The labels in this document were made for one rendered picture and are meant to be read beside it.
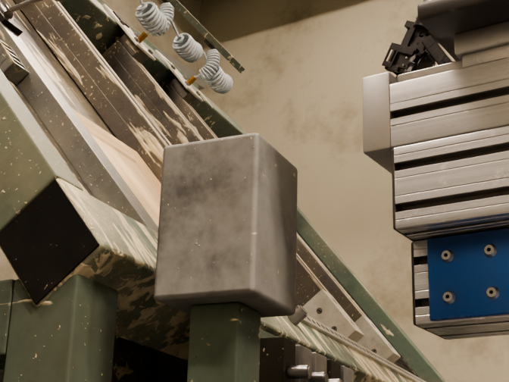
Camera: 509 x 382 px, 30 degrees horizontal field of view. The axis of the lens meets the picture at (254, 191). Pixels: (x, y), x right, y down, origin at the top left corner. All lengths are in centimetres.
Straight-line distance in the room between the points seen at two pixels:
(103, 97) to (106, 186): 58
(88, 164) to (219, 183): 46
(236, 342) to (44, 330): 23
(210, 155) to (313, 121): 432
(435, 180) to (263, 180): 19
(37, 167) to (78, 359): 24
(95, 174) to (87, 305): 38
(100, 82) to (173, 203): 97
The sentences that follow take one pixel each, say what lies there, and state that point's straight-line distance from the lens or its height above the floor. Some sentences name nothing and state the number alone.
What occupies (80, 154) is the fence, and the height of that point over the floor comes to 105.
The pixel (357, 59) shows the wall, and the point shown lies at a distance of 538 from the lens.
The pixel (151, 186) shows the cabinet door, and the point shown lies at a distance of 175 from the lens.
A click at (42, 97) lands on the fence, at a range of 156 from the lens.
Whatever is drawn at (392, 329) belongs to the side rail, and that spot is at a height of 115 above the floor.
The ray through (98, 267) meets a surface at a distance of 111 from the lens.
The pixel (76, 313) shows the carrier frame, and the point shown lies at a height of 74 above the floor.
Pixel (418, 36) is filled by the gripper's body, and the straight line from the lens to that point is 200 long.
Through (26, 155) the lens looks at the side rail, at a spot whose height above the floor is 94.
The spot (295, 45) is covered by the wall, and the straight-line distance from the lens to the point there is 563.
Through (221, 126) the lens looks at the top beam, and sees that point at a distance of 318.
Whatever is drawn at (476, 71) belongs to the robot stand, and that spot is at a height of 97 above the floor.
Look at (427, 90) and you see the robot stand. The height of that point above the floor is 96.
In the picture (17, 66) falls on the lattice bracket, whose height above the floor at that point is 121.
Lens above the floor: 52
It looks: 19 degrees up
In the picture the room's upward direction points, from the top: 2 degrees clockwise
